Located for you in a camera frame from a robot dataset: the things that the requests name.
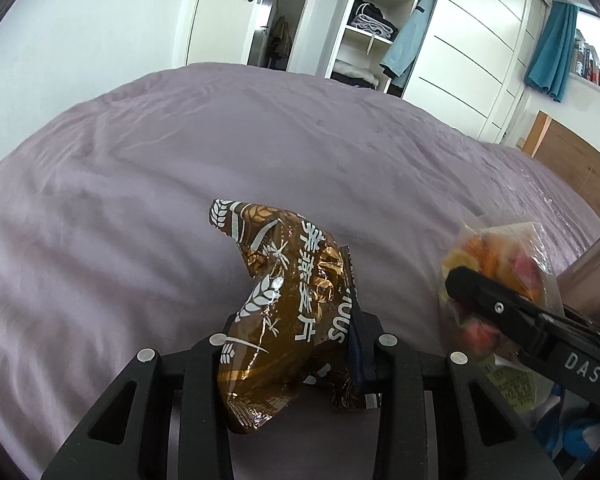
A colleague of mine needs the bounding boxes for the row of books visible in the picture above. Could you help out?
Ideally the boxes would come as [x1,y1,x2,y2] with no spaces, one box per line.
[570,39,600,87]

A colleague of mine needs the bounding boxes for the clear bag colourful candies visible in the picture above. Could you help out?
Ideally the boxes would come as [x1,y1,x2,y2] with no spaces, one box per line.
[439,220,564,414]

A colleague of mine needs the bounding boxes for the folded dark clothes stack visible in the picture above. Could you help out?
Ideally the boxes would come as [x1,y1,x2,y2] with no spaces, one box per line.
[348,0,398,41]

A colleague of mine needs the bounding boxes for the teal curtain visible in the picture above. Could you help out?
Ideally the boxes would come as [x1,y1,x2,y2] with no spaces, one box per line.
[524,0,579,102]

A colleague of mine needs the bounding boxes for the light blue hanging garment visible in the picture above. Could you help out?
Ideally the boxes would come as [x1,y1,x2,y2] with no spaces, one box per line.
[379,0,436,89]

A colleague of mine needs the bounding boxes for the brown cereal snack bag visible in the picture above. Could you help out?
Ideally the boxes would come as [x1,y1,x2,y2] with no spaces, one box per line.
[209,198,368,434]

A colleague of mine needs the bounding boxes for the wooden headboard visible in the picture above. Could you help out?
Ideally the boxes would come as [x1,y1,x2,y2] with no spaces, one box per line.
[522,110,600,218]

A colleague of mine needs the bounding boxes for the white room door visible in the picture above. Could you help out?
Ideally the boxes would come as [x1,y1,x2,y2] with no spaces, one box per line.
[186,0,263,64]

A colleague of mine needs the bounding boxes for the white open wardrobe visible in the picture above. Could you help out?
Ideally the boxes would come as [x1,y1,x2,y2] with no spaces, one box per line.
[288,0,548,143]

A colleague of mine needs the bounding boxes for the purple bed sheet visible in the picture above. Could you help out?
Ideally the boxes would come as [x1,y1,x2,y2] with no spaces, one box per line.
[0,64,600,479]

